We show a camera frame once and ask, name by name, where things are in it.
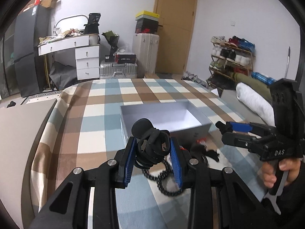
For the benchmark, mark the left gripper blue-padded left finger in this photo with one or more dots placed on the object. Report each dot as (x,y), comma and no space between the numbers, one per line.
(126,163)

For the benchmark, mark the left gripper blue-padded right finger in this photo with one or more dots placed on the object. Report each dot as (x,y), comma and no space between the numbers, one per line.
(180,165)

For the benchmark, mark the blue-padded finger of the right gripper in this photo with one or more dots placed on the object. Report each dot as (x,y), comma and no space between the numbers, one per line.
(243,141)
(255,128)

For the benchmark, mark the black pompom hair claw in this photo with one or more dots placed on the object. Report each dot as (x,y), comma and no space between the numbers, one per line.
(152,144)

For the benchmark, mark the person's right hand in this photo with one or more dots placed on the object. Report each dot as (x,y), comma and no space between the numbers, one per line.
(292,165)

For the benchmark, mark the black fabric hair accessory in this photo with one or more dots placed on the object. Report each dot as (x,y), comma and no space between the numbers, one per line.
(201,152)

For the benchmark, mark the grey open cardboard box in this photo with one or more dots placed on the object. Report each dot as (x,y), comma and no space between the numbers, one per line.
(182,119)

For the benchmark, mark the white rolled blanket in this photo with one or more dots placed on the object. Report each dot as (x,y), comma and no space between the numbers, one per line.
(256,103)

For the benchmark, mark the green rolled mat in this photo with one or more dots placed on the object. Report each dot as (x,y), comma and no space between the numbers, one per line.
(255,84)

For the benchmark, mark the blue rolled mat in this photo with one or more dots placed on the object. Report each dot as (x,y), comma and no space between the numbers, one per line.
(263,78)

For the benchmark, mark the plaid bed cover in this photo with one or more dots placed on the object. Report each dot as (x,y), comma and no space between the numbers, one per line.
(74,170)

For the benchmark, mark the shoe rack with shoes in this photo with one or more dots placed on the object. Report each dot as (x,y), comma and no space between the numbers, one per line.
(229,57)

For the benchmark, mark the silver suitcase lying flat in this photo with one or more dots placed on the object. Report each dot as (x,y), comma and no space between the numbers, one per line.
(109,70)

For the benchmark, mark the black red box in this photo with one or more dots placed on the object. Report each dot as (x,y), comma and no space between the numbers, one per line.
(125,58)

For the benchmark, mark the white upright suitcase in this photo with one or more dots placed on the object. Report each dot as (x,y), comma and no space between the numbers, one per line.
(145,47)

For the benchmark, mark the white desk with drawers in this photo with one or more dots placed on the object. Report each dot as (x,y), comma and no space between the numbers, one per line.
(87,49)

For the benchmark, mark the dark flower bouquet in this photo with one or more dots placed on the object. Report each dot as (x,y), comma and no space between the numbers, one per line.
(112,39)

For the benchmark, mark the wooden door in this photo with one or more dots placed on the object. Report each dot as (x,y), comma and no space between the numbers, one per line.
(175,30)

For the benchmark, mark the stacked shoe boxes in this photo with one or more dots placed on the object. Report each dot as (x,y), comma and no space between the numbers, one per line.
(147,22)

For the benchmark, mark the black bag on desk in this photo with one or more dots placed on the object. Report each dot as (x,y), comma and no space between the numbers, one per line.
(92,26)

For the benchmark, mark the dark grey refrigerator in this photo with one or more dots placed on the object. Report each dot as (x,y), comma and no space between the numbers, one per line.
(30,26)

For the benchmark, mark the cardboard boxes on fridge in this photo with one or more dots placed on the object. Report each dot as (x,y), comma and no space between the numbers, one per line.
(45,3)

